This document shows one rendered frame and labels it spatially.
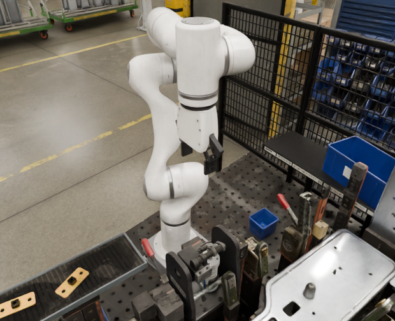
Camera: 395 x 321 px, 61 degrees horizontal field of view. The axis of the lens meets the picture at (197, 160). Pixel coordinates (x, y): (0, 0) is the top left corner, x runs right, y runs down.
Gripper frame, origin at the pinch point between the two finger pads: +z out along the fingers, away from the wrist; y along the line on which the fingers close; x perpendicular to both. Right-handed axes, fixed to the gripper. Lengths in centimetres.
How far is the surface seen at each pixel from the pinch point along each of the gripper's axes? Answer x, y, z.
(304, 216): 34.0, 10.9, 30.4
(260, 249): 16.4, 9.6, 34.8
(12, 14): 80, -700, 99
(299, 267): 28, 17, 45
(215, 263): 2.0, 5.8, 34.3
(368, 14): 227, -90, 13
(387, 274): 49, 35, 45
